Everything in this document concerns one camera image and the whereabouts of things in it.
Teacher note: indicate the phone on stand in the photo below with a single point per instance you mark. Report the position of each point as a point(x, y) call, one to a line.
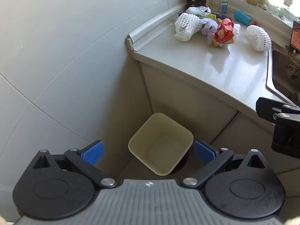
point(295, 37)

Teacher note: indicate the steel sink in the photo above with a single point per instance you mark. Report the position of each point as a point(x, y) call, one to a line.
point(284, 75)

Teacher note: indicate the yellow wrapper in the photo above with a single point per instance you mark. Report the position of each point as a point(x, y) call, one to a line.
point(222, 44)

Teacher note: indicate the white foam fruit net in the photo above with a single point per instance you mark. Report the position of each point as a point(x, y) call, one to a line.
point(187, 25)
point(259, 37)

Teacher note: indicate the white trim strip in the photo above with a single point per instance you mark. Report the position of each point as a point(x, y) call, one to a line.
point(150, 28)

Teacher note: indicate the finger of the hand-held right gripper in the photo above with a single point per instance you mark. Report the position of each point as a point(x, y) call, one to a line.
point(267, 109)

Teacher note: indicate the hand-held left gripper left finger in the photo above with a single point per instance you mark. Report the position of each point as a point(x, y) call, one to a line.
point(93, 153)

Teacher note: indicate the green cabbage leaf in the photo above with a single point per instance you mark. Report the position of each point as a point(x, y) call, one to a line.
point(211, 16)

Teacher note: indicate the cream plastic waste bin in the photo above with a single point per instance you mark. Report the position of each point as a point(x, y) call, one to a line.
point(161, 145)

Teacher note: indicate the red snack packet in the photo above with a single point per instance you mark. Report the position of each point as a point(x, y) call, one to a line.
point(225, 29)

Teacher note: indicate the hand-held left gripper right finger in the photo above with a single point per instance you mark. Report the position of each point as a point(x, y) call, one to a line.
point(204, 152)

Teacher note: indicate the clear hand sanitizer bottle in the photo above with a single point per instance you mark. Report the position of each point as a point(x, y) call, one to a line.
point(223, 4)

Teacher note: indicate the purple rubber glove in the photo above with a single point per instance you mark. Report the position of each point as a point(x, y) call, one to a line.
point(209, 28)

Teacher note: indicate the blue plastic cup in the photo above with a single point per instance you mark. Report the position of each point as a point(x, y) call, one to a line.
point(242, 16)

